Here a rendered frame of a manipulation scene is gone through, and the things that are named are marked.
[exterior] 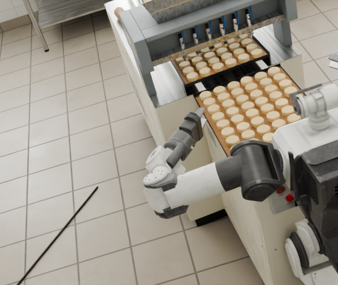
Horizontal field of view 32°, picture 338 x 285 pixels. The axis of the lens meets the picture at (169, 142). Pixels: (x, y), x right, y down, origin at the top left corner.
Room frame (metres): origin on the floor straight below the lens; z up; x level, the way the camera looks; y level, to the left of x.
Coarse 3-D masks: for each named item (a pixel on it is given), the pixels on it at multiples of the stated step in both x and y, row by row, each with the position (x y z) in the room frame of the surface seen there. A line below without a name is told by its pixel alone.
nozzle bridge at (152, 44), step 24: (240, 0) 2.24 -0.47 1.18; (264, 0) 2.22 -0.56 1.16; (288, 0) 2.22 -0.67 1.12; (144, 24) 2.30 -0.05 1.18; (168, 24) 2.23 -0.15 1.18; (192, 24) 2.19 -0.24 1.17; (216, 24) 2.28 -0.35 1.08; (240, 24) 2.28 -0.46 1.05; (264, 24) 2.25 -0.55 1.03; (288, 24) 2.33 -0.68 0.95; (144, 48) 2.17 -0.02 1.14; (168, 48) 2.26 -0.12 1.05; (192, 48) 2.22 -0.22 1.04; (144, 72) 2.16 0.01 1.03
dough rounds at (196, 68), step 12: (216, 48) 2.37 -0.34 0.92; (228, 48) 2.37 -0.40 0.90; (240, 48) 2.30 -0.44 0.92; (252, 48) 2.27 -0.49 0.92; (180, 60) 2.36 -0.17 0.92; (192, 60) 2.33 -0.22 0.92; (204, 60) 2.33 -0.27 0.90; (216, 60) 2.26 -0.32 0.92; (228, 60) 2.23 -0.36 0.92; (240, 60) 2.21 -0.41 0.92; (180, 72) 2.29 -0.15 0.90; (192, 72) 2.22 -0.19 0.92; (204, 72) 2.19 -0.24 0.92; (216, 72) 2.19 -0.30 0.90
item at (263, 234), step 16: (208, 128) 2.05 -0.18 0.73; (208, 144) 2.16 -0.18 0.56; (224, 192) 2.05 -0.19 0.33; (240, 192) 1.70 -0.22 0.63; (224, 208) 2.17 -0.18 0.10; (240, 208) 1.77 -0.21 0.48; (256, 208) 1.51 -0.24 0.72; (240, 224) 1.86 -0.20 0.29; (256, 224) 1.55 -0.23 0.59; (272, 224) 1.50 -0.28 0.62; (288, 224) 1.50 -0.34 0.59; (256, 240) 1.61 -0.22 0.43; (272, 240) 1.50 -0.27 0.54; (256, 256) 1.68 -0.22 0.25; (272, 256) 1.50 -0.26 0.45; (272, 272) 1.50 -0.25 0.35; (288, 272) 1.50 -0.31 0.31
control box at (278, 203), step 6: (282, 186) 1.47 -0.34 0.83; (288, 192) 1.47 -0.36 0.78; (270, 198) 1.47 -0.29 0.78; (276, 198) 1.47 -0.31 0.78; (282, 198) 1.47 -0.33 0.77; (270, 204) 1.48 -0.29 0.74; (276, 204) 1.47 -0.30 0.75; (282, 204) 1.47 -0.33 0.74; (288, 204) 1.47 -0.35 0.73; (294, 204) 1.48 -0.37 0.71; (276, 210) 1.47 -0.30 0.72; (282, 210) 1.47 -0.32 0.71
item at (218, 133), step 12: (240, 84) 2.05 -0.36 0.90; (276, 84) 1.97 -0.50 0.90; (216, 96) 2.02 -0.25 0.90; (264, 96) 1.92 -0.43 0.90; (204, 108) 1.96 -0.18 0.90; (240, 108) 1.89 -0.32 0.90; (276, 108) 1.81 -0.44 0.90; (228, 120) 1.83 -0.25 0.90; (264, 120) 1.76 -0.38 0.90; (216, 132) 1.78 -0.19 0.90; (228, 156) 1.62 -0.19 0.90
